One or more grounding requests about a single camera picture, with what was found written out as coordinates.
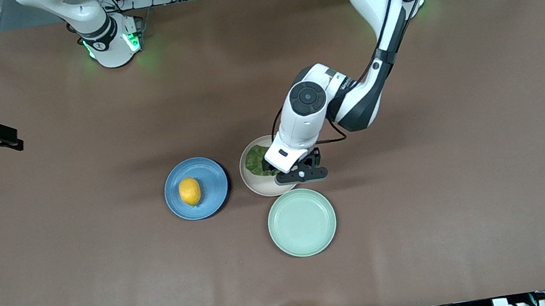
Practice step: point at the beige plate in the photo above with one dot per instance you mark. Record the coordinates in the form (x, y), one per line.
(261, 187)

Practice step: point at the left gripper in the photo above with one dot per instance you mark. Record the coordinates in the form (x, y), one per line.
(312, 158)

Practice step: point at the yellow lemon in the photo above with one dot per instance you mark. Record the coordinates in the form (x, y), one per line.
(189, 191)

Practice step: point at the pale green plate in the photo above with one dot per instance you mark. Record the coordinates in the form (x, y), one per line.
(302, 222)

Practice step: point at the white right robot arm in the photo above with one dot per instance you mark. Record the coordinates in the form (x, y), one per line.
(107, 42)

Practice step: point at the blue plate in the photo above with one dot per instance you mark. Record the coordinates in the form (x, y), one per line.
(213, 189)

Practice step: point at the green lettuce leaf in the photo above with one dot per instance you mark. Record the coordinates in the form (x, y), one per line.
(255, 161)

